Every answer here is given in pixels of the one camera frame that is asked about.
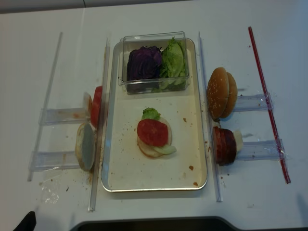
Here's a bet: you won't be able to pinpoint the silver metal tray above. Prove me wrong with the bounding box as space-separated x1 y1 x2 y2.
101 39 208 192

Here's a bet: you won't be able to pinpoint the bottom bun on tray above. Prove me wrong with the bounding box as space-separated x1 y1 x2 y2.
137 117 172 158

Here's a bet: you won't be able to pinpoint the sesame burger bun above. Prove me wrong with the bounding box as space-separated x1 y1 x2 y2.
206 67 229 120

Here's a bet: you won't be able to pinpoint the green lettuce in container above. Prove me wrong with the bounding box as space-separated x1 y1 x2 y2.
151 37 186 92

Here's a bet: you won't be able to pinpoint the upright white bread slice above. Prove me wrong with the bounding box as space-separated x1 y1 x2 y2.
75 122 95 171

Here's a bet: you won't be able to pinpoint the upper white pusher block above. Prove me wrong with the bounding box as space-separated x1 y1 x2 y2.
83 92 92 116

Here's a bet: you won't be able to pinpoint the upper right clear pusher track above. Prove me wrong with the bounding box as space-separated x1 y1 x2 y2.
233 94 273 112

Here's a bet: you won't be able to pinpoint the upright tomato slices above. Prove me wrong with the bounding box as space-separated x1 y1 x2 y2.
90 86 103 128

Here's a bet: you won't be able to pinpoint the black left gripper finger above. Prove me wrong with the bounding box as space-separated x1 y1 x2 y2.
17 211 36 231

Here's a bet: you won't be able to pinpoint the white cheese slice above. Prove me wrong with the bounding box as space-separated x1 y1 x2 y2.
233 130 244 152

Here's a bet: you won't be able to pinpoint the lower left clear pusher track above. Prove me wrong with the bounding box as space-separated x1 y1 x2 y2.
28 151 80 171

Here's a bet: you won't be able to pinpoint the clear tape patch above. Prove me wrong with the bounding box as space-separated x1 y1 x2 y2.
40 175 61 204

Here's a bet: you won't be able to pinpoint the tomato slice on tray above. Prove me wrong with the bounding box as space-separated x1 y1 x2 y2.
137 119 168 147

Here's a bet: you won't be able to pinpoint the small lettuce leaf on tray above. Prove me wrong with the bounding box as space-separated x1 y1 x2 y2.
141 107 160 120

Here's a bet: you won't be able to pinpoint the clear outer left rail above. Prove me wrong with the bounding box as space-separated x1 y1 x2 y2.
27 32 63 182

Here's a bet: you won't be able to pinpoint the clear plastic container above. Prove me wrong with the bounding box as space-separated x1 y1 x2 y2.
118 31 189 94

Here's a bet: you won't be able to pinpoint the stack of meat slices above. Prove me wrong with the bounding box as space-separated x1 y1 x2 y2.
212 126 237 166

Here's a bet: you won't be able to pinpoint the onion slice on tray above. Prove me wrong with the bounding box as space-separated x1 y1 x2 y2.
153 145 177 155

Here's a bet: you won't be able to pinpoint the clear inner right rail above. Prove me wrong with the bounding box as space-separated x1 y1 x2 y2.
198 31 223 203

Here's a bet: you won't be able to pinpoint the upper left clear pusher track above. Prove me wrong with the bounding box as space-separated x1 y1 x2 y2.
38 108 90 126

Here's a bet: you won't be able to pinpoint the clear pusher track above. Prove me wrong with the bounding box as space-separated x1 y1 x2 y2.
38 108 90 126
28 151 80 171
233 94 273 112
235 139 286 161

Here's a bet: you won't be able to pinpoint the lower right clear pusher track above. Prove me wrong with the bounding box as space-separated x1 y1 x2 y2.
235 139 286 161

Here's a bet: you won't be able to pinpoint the purple cabbage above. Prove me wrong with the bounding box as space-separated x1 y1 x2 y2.
127 46 162 81

